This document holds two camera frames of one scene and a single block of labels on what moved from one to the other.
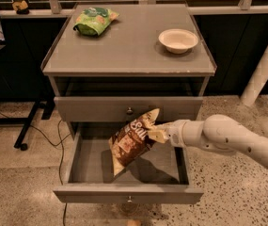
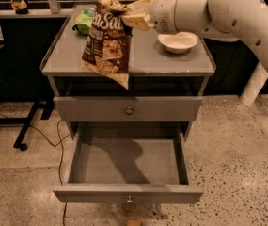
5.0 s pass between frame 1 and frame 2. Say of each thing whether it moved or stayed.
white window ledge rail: stayed
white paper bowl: stayed
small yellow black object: stayed
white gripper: moved
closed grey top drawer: stayed
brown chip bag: moved
